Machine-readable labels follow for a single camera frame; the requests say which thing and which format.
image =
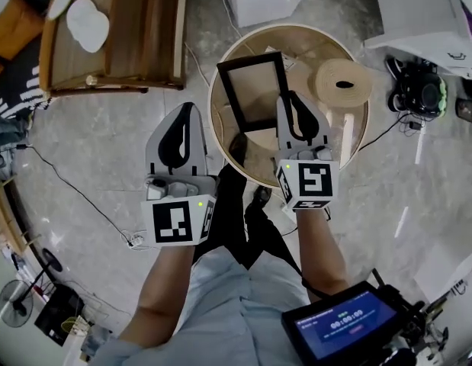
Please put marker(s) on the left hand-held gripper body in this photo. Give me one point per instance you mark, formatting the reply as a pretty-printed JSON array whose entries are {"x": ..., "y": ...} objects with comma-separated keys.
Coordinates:
[{"x": 174, "y": 223}]

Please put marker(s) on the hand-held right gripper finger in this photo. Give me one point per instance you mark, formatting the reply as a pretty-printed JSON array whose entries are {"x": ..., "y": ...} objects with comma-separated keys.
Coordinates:
[
  {"x": 323, "y": 132},
  {"x": 284, "y": 135}
]

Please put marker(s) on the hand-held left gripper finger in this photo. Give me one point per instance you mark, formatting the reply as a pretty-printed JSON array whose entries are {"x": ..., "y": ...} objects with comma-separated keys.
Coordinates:
[
  {"x": 203, "y": 155},
  {"x": 155, "y": 155}
]

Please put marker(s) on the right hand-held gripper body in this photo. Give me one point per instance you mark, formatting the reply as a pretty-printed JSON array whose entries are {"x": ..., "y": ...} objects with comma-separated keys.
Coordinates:
[{"x": 315, "y": 181}]

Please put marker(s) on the black picture frame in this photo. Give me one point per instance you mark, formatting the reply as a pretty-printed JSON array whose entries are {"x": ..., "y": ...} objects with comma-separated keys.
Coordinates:
[{"x": 226, "y": 82}]

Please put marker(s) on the person's right forearm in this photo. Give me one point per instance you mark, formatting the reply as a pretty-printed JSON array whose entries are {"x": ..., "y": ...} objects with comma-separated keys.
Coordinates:
[{"x": 319, "y": 254}]

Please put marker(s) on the person's left forearm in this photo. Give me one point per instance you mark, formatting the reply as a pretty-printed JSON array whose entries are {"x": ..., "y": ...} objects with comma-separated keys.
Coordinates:
[{"x": 163, "y": 292}]

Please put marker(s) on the person's right hand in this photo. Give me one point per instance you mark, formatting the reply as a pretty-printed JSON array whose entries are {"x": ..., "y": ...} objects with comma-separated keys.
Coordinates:
[{"x": 315, "y": 154}]

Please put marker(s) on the person's left hand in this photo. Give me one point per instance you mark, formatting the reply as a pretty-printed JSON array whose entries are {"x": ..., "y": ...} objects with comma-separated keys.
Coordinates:
[{"x": 182, "y": 189}]

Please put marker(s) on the round wooden side table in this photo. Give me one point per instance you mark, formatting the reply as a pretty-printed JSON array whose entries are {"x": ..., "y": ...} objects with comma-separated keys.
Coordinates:
[{"x": 334, "y": 135}]

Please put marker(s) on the beige rolled tape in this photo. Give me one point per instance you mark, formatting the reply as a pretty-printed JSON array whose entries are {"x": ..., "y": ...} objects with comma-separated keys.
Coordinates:
[{"x": 327, "y": 86}]

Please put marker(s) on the person's black shoe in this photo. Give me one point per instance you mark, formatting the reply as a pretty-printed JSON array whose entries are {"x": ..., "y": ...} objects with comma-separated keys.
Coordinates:
[{"x": 262, "y": 196}]

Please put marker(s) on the person's black trousers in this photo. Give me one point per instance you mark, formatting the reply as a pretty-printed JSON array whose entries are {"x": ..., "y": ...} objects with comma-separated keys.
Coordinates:
[{"x": 235, "y": 212}]

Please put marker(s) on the white paper sheet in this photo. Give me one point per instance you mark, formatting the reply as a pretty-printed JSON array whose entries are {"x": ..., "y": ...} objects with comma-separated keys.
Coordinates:
[{"x": 289, "y": 61}]

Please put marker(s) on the person's light blue shirt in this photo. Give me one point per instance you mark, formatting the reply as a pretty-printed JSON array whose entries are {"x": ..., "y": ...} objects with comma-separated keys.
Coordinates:
[{"x": 220, "y": 311}]

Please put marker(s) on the wooden bench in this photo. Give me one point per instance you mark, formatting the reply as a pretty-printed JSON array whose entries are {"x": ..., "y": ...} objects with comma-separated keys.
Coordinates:
[{"x": 132, "y": 33}]

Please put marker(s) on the white cap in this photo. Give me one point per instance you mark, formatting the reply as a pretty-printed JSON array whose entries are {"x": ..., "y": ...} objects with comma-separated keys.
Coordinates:
[{"x": 87, "y": 25}]

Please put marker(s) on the black monitor screen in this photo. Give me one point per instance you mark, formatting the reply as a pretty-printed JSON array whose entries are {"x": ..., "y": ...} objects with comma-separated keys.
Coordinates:
[{"x": 342, "y": 326}]

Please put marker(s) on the black box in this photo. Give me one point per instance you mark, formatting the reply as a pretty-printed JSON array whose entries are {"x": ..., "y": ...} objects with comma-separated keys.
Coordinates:
[{"x": 58, "y": 315}]

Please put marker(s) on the white desk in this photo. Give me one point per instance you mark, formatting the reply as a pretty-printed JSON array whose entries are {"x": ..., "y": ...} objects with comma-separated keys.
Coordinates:
[{"x": 415, "y": 13}]

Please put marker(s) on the black white striped rug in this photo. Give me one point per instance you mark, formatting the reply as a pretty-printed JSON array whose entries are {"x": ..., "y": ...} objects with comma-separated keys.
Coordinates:
[{"x": 14, "y": 90}]

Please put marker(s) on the white board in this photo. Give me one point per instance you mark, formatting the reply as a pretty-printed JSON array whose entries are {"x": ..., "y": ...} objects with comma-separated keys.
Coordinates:
[{"x": 449, "y": 269}]

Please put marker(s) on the black standing fan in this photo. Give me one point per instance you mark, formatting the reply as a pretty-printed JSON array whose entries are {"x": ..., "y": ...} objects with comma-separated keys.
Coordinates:
[{"x": 15, "y": 303}]

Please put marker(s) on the orange cushion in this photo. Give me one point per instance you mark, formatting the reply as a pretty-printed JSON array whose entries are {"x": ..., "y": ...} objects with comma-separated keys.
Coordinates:
[{"x": 14, "y": 29}]

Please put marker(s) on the black camera rig mount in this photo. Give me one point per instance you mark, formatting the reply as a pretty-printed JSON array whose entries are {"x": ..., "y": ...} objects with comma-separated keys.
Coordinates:
[{"x": 418, "y": 318}]

